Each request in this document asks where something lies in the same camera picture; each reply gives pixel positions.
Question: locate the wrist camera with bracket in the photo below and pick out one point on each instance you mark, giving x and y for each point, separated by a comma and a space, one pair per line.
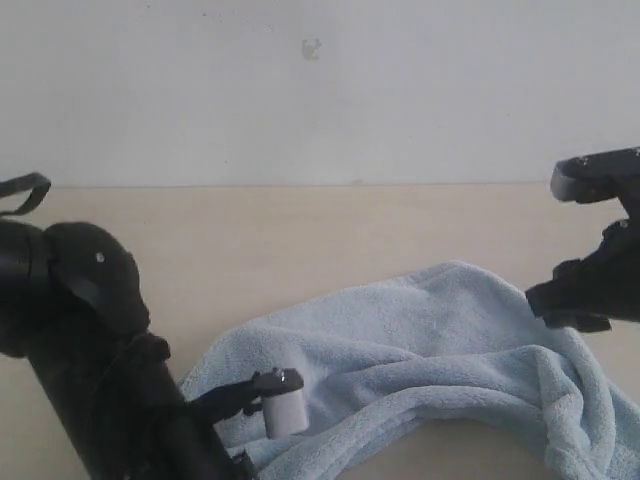
277, 394
598, 177

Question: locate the light blue fleece towel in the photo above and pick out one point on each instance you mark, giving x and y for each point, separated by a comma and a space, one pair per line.
452, 341

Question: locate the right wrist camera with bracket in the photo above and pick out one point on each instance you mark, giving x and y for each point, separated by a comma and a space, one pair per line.
598, 177

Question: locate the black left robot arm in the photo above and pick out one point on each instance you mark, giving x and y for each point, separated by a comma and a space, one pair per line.
71, 306

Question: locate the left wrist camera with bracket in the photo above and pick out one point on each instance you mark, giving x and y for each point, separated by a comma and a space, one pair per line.
277, 394

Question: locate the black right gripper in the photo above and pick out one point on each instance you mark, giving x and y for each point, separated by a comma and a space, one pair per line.
585, 294

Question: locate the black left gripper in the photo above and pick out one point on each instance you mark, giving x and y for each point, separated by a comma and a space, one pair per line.
211, 460

